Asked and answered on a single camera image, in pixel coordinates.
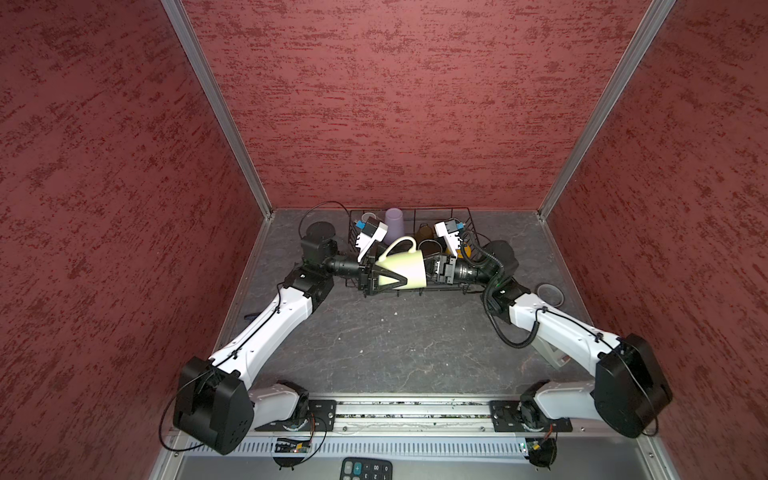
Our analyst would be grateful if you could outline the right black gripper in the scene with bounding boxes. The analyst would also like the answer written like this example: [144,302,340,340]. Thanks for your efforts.
[409,250,497,286]

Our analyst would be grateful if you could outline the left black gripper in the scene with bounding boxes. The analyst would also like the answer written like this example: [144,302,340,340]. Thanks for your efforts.
[324,239,408,296]

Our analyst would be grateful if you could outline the cream light green mug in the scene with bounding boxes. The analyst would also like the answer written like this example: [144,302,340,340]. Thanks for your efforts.
[375,236,427,290]

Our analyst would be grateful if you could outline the olive green glass cup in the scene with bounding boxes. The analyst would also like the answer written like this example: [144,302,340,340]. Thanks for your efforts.
[414,223,435,243]

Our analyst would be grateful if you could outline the lilac plastic cup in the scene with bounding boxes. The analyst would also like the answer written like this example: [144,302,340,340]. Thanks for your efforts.
[384,208,405,244]

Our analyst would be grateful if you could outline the black mug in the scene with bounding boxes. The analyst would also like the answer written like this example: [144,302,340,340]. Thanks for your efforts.
[417,239,444,257]

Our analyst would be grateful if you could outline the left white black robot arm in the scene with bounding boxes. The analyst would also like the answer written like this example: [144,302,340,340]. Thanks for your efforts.
[162,222,426,455]

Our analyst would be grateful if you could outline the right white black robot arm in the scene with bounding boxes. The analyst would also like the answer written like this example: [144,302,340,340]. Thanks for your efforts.
[425,241,673,438]

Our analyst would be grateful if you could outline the black calculator remote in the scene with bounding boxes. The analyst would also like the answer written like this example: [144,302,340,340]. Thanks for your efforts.
[339,457,393,480]

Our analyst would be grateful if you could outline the black wire dish rack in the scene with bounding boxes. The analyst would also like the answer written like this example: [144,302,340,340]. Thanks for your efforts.
[347,207,490,295]

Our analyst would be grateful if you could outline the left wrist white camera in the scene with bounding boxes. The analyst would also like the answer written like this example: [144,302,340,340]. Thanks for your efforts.
[355,217,388,263]

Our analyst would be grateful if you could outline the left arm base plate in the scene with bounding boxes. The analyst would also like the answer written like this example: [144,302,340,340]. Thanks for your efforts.
[253,399,338,433]

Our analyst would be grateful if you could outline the aluminium rail frame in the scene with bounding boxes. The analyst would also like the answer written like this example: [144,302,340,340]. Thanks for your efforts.
[150,394,679,479]

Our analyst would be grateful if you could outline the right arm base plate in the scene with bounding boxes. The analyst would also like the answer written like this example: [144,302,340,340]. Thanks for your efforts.
[489,400,573,434]

